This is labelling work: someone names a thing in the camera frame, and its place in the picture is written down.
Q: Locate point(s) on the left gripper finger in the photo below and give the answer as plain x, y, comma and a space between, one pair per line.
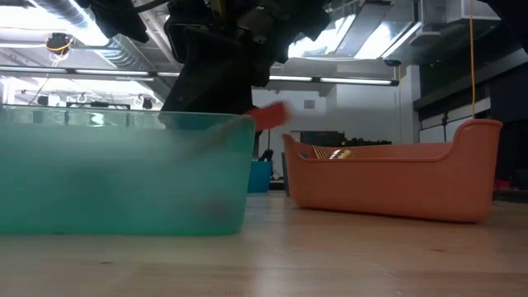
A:
214, 95

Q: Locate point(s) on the blue plastic bin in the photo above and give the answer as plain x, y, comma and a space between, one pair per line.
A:
260, 177

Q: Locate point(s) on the long ceiling light bar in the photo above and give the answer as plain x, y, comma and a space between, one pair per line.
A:
111, 72

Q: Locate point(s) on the black equipment box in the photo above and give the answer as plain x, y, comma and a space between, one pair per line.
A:
321, 138

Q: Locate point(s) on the teal plastic bin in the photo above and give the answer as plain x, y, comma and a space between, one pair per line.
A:
103, 185

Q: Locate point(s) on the orange plastic bin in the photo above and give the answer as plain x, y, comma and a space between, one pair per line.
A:
392, 189

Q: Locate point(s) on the small red object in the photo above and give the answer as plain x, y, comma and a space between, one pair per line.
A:
507, 185

